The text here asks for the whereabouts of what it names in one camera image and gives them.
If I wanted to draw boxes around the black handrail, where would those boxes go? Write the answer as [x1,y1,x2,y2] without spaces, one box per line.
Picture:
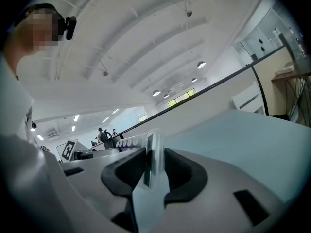
[113,45,286,139]

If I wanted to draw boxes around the black head-mounted camera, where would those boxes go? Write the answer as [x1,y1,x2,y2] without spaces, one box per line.
[65,16,77,41]

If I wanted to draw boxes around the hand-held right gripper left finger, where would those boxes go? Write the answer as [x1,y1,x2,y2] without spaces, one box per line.
[45,147,148,233]

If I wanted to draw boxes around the wooden side table black legs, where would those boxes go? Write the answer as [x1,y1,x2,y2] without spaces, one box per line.
[271,67,311,128]

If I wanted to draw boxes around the white star-print shirt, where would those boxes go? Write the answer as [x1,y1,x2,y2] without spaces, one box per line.
[0,54,35,143]

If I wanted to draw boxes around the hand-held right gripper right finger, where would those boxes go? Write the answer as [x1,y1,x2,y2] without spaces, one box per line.
[160,148,290,233]

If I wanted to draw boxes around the flat cardboard box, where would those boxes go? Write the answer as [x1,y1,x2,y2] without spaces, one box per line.
[274,61,296,75]

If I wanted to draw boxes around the person's head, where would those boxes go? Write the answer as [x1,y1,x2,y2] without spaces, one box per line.
[2,3,66,75]

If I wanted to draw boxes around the window with green view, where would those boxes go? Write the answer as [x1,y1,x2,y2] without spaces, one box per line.
[167,88,196,106]

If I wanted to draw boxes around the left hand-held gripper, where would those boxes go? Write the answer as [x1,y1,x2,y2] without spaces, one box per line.
[56,129,123,160]

